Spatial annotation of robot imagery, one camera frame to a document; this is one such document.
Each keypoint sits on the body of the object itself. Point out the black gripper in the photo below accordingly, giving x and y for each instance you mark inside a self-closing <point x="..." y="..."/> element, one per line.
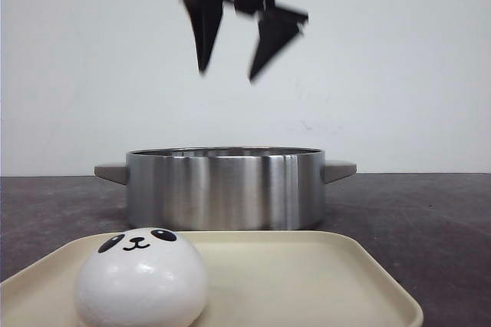
<point x="277" y="27"/>

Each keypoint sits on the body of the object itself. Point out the panda bun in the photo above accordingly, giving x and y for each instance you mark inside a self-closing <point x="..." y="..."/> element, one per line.
<point x="142" y="277"/>

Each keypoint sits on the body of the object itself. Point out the stainless steel steamer pot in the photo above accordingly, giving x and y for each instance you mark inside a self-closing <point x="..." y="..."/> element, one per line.
<point x="226" y="188"/>

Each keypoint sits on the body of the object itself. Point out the cream plastic tray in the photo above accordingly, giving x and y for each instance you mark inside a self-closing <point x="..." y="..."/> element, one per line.
<point x="256" y="278"/>

